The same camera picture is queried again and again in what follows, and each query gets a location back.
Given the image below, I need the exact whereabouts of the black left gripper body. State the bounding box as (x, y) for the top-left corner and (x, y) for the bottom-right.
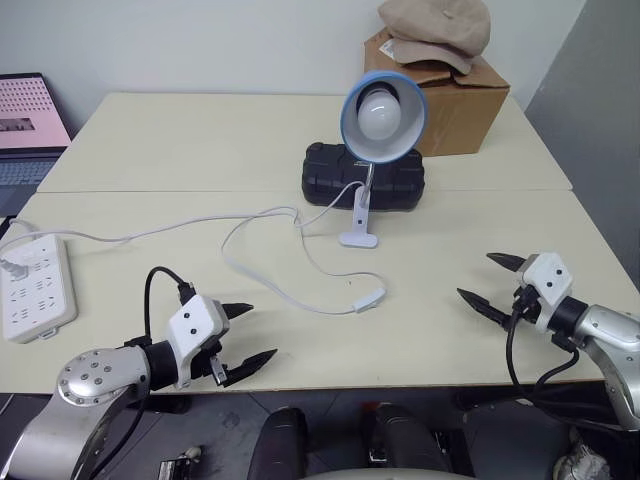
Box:
(187, 298), (233, 388)

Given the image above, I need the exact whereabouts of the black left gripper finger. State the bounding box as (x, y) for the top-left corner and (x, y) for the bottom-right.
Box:
(222, 301), (255, 324)
(219, 348), (279, 389)

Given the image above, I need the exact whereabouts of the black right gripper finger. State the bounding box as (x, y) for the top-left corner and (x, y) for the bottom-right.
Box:
(485, 252), (526, 276)
(456, 287), (516, 329)

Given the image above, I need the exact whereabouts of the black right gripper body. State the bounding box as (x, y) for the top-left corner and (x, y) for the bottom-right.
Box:
(508, 283), (544, 329)

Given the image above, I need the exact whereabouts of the blue clip desk lamp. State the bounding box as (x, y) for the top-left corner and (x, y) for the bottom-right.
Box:
(338, 69), (430, 250)

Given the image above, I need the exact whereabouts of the dark rounded shape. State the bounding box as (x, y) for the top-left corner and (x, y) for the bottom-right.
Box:
(248, 406), (310, 480)
(367, 402), (454, 480)

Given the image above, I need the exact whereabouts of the brown cardboard box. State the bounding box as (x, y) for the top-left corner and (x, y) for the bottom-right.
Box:
(363, 27), (512, 158)

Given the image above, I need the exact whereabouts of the black plastic case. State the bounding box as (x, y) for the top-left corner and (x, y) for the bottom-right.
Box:
(301, 142), (428, 214)

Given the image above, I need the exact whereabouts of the grey robot torso edge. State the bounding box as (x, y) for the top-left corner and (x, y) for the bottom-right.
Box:
(299, 467), (451, 480)

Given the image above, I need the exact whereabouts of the white sneaker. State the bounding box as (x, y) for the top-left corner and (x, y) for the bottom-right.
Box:
(552, 439), (613, 480)

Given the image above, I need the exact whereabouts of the white power strip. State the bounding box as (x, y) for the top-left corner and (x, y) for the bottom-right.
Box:
(0, 234), (80, 346)

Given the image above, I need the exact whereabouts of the white light bulb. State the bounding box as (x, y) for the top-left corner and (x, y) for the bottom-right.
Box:
(356, 84), (404, 142)

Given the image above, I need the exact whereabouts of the beige flat cap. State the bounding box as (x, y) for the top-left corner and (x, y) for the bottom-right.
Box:
(377, 0), (492, 76)

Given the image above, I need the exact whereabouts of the laptop with pink screen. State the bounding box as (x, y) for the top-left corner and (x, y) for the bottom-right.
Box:
(0, 72), (74, 219)

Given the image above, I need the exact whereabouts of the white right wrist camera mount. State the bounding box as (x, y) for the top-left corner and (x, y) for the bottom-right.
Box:
(517, 252), (574, 334)

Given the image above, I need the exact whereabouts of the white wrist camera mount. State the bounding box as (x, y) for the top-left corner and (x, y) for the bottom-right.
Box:
(165, 294), (232, 391)
(517, 252), (574, 334)

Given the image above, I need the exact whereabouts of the white lamp power cord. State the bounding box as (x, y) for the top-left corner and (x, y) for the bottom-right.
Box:
(0, 182), (389, 317)

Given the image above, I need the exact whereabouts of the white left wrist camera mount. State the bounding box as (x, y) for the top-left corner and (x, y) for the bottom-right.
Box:
(165, 294), (232, 391)

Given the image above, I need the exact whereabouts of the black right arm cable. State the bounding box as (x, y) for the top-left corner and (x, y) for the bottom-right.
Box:
(504, 292), (631, 431)

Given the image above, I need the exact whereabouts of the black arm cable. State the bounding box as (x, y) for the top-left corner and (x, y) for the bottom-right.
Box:
(82, 266), (197, 476)
(504, 292), (631, 431)

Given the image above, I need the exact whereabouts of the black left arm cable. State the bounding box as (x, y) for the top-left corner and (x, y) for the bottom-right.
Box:
(82, 266), (197, 476)

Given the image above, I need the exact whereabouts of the white inline cord switch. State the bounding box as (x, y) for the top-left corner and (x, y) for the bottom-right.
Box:
(352, 288), (389, 314)

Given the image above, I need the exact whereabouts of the white power strip cable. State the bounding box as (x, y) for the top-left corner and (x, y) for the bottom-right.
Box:
(5, 217), (46, 237)

